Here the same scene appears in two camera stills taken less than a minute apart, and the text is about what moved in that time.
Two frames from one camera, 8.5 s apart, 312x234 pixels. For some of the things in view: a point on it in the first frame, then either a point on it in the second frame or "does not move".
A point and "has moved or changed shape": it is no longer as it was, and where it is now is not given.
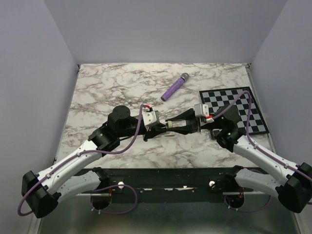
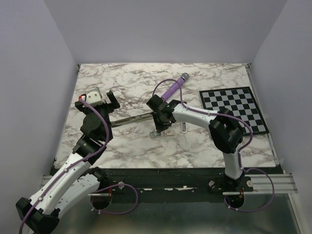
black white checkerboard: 220,99 does not move
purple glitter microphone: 184,77 does not move
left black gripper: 155,130 → 113,105
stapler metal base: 169,133 has moved or changed shape
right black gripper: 187,115 → 160,127
